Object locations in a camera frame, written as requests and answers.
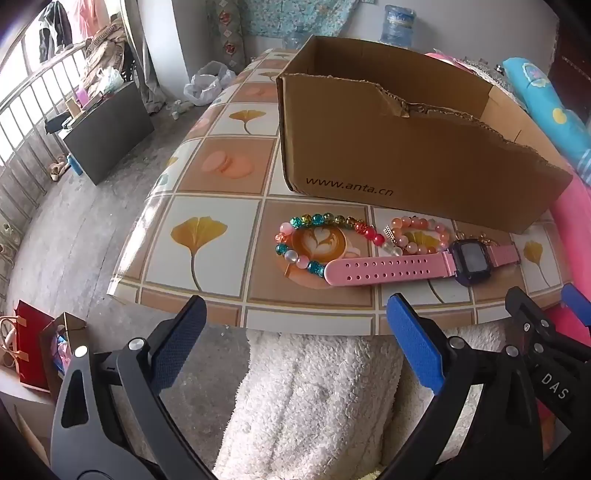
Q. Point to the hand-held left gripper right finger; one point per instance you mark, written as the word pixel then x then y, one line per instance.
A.
pixel 415 341

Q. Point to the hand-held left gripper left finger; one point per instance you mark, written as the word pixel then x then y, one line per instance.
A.
pixel 182 341

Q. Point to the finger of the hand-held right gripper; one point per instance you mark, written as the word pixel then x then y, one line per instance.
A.
pixel 524 311
pixel 575 297

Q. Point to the brown cardboard box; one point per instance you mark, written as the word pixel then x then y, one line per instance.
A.
pixel 392 152

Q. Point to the white fluffy blanket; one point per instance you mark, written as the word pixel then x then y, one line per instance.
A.
pixel 300 392

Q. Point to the brown gift bag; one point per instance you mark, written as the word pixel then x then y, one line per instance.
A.
pixel 51 364

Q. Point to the red gift bag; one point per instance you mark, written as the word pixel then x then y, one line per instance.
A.
pixel 32 341

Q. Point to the blue cartoon pillow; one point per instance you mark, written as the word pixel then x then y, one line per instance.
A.
pixel 545 101

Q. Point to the pair of sandals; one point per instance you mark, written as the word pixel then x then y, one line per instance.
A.
pixel 57 167

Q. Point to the black cabinet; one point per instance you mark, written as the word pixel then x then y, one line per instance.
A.
pixel 111 134

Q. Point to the grey patterned blanket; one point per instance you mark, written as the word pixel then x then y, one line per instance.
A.
pixel 482 69

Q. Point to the white plastic bag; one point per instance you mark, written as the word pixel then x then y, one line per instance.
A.
pixel 207 85

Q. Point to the metal railing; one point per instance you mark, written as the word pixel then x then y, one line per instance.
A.
pixel 27 120

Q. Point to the grey hanging cloth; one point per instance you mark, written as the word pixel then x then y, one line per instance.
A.
pixel 150 69

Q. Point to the pile of clothes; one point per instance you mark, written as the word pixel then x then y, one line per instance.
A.
pixel 108 53

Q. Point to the grey patterned pillow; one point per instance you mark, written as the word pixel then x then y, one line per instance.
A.
pixel 228 41

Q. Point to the blue water jug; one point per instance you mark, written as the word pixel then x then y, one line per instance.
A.
pixel 397 25

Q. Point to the dark hanging jacket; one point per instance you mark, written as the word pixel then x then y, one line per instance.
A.
pixel 53 27

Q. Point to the pink hanging garment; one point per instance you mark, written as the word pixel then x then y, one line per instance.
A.
pixel 90 14

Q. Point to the teal floral cloth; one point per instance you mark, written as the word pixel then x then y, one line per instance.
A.
pixel 286 16

